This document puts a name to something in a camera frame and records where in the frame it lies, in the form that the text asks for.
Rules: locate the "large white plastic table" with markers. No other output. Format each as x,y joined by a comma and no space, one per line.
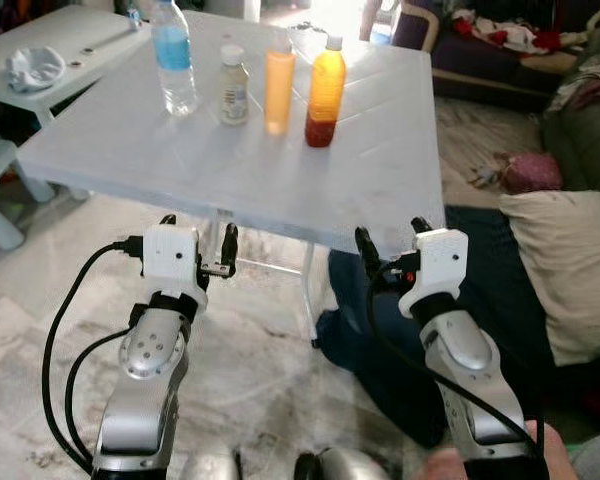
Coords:
180,170

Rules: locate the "pale orange juice bottle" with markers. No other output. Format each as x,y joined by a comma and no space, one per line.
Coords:
279,85

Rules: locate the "silver robot right leg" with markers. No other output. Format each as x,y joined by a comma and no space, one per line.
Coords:
345,468

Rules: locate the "person's bare knee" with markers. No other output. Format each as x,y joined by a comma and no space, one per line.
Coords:
555,455

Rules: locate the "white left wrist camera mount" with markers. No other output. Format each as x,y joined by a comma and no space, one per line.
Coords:
170,255

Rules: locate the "white and red clothes pile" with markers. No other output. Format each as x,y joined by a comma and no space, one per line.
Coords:
510,35

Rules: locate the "small pale bottle white cap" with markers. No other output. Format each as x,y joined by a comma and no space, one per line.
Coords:
234,95

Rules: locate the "white crumpled cloth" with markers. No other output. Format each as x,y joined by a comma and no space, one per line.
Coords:
35,70

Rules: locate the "pale patterned rug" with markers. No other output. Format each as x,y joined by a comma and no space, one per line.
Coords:
480,140

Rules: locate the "green sofa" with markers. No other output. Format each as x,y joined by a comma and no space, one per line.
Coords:
585,140

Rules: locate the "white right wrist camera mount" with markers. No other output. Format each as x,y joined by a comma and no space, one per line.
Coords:
438,262

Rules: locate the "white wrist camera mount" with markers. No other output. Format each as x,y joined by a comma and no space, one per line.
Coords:
170,255
438,262

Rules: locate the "beige pillow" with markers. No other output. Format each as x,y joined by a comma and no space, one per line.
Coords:
570,270

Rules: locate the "pink maroon bundle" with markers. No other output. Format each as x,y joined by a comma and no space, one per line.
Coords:
532,173

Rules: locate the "dark purple sofa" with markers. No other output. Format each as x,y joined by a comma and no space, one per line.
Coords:
460,70

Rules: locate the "clear water bottle blue label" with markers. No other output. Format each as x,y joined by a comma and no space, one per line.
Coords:
173,50

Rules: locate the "clear blue plastic container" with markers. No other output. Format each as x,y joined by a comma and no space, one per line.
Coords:
385,25

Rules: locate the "silver robot left leg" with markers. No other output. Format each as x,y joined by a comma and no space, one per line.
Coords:
210,468

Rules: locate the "small white low table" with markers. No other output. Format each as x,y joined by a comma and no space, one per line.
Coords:
80,40

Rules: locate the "silver robot leg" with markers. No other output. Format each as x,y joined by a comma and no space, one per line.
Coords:
345,468
210,468

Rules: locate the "orange and red drink bottle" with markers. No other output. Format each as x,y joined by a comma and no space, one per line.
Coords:
326,95

